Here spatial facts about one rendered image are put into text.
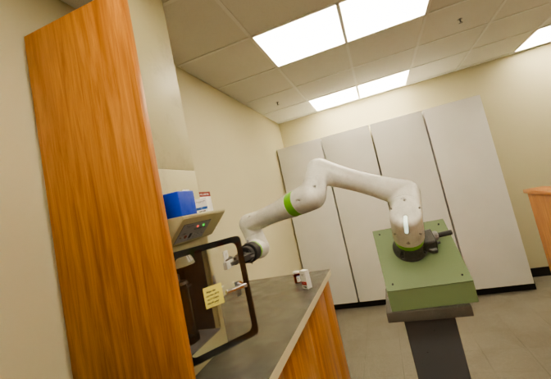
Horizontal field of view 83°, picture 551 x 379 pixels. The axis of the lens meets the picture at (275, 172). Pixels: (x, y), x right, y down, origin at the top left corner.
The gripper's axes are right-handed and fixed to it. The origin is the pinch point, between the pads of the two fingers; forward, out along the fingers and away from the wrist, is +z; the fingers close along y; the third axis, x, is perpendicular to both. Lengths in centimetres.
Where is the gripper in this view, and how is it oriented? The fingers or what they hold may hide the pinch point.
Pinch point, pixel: (228, 264)
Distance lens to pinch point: 135.8
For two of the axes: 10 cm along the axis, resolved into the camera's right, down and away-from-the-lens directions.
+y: 9.3, -2.3, -2.9
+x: 2.1, 9.7, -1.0
